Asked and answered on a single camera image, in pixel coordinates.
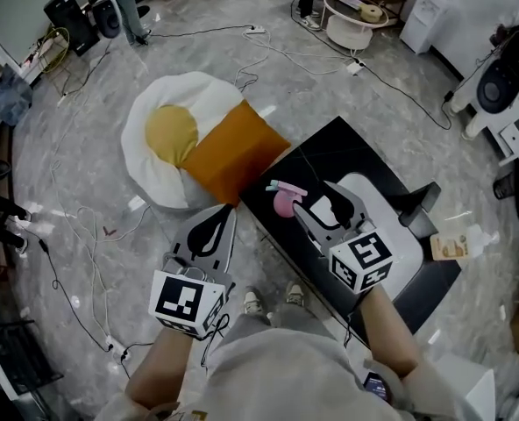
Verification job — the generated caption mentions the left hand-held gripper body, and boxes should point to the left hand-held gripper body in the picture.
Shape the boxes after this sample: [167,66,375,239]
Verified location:
[148,256,235,339]

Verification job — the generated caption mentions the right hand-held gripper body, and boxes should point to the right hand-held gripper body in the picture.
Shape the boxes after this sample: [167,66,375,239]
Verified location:
[318,219,395,296]

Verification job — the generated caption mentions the pink spray bottle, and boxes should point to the pink spray bottle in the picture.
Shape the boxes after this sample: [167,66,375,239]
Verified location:
[266,180,308,218]

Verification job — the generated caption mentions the person's right forearm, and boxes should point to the person's right forearm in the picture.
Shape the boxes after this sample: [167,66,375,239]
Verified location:
[358,285,421,379]

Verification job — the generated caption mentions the person's left forearm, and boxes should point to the person's left forearm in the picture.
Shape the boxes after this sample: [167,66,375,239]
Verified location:
[125,326,196,411]

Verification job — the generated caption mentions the white detergent bottle orange label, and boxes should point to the white detergent bottle orange label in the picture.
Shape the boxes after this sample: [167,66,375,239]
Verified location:
[430,224,501,261]

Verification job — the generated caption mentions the white sink basin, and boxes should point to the white sink basin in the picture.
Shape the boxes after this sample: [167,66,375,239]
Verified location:
[309,171,423,300]

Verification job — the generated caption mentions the person's left shoe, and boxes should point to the person's left shoe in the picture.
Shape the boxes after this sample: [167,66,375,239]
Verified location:
[243,286,266,315]

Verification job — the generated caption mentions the person's shoe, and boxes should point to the person's shoe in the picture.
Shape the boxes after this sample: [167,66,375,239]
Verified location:
[285,281,307,306]
[243,286,266,315]

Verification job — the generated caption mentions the person's right shoe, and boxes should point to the person's right shoe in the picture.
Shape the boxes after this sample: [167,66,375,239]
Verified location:
[285,281,307,306]

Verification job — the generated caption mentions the black faucet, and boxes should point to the black faucet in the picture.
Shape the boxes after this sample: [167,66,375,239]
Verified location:
[393,181,443,240]

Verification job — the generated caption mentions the black-topped sink cabinet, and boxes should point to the black-topped sink cabinet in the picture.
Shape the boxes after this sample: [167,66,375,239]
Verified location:
[239,116,462,346]

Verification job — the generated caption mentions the white egg-shaped beanbag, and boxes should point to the white egg-shaped beanbag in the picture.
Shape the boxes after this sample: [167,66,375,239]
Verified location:
[121,71,245,212]

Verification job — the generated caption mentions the orange cushion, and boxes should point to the orange cushion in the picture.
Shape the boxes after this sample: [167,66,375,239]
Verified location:
[182,99,292,205]

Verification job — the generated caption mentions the person's beige clothing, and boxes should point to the person's beige clothing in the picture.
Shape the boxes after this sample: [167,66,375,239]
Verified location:
[95,304,475,421]

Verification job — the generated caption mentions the black phone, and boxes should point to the black phone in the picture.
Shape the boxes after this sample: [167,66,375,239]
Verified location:
[363,370,395,403]

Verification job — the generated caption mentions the black mesh basket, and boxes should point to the black mesh basket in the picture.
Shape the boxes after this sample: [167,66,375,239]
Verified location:
[492,174,517,201]

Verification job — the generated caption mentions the white stool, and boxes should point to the white stool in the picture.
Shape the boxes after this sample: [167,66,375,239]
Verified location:
[434,353,497,421]

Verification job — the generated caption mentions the round white coffee table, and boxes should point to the round white coffee table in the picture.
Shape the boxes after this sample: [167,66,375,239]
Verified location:
[323,0,390,52]

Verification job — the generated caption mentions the white low cabinet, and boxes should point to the white low cabinet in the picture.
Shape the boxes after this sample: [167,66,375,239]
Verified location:
[473,85,519,167]

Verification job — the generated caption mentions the white water dispenser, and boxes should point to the white water dispenser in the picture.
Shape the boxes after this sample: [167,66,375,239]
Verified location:
[399,0,451,54]

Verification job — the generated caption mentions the yellow-green hoop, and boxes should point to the yellow-green hoop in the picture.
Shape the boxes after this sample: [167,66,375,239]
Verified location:
[38,26,71,74]

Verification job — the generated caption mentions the blue-grey painting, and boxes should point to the blue-grey painting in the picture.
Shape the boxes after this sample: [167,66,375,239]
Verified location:
[0,63,35,126]

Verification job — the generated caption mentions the long white floor cable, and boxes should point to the long white floor cable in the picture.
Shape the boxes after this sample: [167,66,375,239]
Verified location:
[51,160,152,346]

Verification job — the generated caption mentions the thin black floor cable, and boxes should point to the thin black floor cable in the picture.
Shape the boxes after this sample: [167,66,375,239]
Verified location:
[38,239,114,353]

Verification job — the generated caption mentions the thick black floor cable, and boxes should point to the thick black floor cable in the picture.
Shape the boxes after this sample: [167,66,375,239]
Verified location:
[359,61,454,131]

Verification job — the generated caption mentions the black wire rack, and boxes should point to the black wire rack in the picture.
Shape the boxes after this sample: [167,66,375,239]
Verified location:
[0,318,66,411]

